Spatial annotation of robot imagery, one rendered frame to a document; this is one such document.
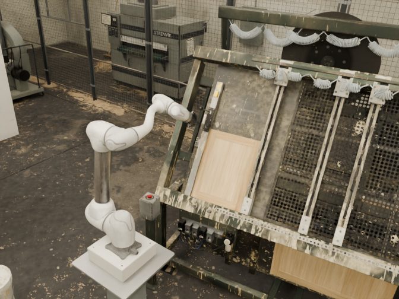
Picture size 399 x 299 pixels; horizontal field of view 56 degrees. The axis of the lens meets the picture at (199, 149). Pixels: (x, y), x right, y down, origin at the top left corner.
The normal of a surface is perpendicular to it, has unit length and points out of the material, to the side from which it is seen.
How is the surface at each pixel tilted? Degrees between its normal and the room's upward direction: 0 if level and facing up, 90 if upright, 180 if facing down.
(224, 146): 57
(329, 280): 90
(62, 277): 0
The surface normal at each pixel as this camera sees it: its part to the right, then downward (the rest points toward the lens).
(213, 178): -0.36, -0.14
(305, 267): -0.45, 0.41
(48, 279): 0.04, -0.88
